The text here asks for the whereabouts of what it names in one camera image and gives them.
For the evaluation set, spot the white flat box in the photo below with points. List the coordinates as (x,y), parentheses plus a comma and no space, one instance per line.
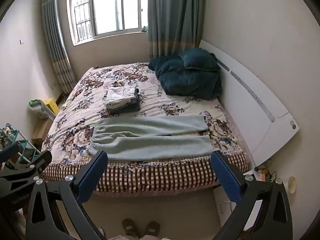
(223,206)

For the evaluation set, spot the narrow teal striped curtain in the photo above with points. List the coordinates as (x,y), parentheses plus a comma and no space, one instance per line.
(56,42)

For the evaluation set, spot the grey folded garment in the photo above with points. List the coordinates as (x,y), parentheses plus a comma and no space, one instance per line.
(132,107)

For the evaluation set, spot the green plastic bag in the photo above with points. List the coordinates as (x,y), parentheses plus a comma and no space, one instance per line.
(37,108)

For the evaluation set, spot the dark teal quilt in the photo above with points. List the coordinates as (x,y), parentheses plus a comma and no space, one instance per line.
(185,82)

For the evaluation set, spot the white framed window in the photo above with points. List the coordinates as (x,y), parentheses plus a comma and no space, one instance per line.
(105,7)

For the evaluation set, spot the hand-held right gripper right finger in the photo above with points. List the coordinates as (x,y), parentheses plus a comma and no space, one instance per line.
(225,177)

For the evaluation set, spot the dark teal pillow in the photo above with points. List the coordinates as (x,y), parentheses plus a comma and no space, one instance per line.
(200,58)

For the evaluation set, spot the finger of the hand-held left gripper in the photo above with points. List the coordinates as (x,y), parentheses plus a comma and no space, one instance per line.
(43,160)
(8,153)

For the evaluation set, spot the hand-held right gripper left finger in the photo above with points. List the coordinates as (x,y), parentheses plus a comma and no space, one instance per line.
(91,177)

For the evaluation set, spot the wide teal striped curtain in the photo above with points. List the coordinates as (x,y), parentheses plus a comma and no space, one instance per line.
(175,17)

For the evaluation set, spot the white folded garment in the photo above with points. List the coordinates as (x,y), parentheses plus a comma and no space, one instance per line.
(120,96)

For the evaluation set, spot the light green fleece pants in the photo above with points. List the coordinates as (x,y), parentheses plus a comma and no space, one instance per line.
(150,142)

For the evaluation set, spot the cream round wall disc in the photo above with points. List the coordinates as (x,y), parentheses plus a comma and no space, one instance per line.
(292,185)

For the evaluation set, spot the yellow box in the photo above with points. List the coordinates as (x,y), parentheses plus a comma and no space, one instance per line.
(52,106)

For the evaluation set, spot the teal storage rack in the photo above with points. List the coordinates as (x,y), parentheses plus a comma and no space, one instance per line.
(25,152)

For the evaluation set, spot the white headboard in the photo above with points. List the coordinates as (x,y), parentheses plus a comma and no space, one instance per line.
(252,120)

